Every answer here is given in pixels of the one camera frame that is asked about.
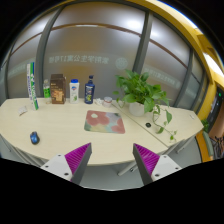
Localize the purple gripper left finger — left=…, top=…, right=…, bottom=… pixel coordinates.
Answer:
left=41, top=143, right=92, bottom=185

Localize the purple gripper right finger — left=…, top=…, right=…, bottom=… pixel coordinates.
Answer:
left=133, top=143, right=181, bottom=185

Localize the blue black computer mouse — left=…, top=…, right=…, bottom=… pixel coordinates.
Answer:
left=30, top=131, right=40, bottom=145

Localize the floral pastel mouse pad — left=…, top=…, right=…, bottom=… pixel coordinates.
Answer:
left=84, top=110, right=125, bottom=134

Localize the green potted pothos plant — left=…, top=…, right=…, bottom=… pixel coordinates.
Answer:
left=113, top=70, right=177, bottom=141

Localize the crumpled white wrapper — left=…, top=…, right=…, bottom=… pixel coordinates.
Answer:
left=95, top=98, right=103, bottom=106

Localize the small round white jar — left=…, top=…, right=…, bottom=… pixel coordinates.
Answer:
left=103, top=97, right=112, bottom=107

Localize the small white packet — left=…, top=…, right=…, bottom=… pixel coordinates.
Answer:
left=18, top=106, right=28, bottom=116

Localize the dark blue shampoo bottle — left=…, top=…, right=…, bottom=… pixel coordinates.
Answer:
left=84, top=75, right=95, bottom=104

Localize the white lotion bottle blue cap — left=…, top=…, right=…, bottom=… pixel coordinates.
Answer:
left=69, top=79, right=79, bottom=104

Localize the small green clear bottle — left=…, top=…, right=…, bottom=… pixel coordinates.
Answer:
left=43, top=79, right=51, bottom=99

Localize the brown cardboard box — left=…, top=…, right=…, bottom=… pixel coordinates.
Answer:
left=50, top=74, right=66, bottom=104

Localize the white green shuttlecock tube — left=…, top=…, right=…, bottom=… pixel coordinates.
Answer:
left=27, top=62, right=39, bottom=111

